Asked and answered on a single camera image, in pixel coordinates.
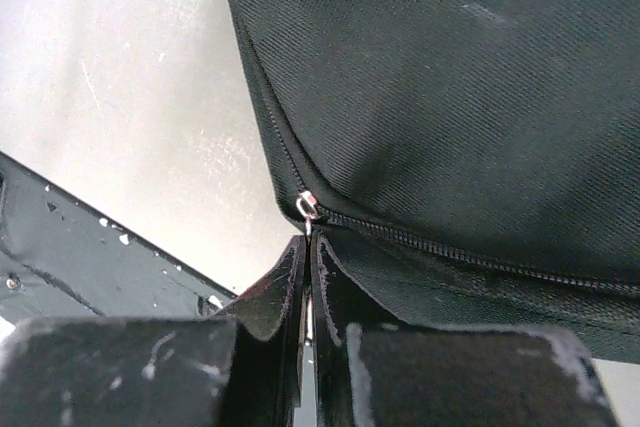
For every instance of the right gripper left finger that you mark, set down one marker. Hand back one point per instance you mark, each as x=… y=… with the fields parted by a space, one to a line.
x=238 y=367

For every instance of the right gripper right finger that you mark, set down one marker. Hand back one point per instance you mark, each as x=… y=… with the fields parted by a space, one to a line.
x=372 y=369

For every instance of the black student backpack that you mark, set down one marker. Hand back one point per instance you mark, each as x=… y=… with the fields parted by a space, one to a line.
x=472 y=161

